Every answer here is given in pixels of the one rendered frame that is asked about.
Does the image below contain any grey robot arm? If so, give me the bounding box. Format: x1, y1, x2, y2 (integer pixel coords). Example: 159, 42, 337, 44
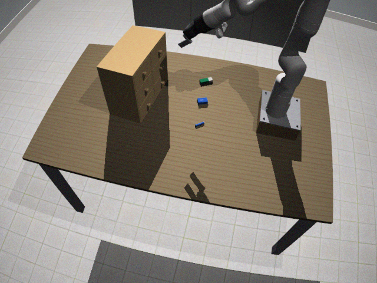
213, 0, 330, 119

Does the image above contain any small wooden chest of drawers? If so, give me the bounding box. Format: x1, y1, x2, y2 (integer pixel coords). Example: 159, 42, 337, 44
97, 25, 166, 124

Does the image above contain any brown wooden drawer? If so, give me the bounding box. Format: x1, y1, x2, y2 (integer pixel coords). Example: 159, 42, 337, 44
154, 68, 167, 99
152, 52, 167, 83
133, 55, 151, 92
139, 88, 154, 121
136, 73, 153, 108
150, 36, 166, 68

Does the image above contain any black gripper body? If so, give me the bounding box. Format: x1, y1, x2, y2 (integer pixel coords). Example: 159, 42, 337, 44
183, 7, 228, 39

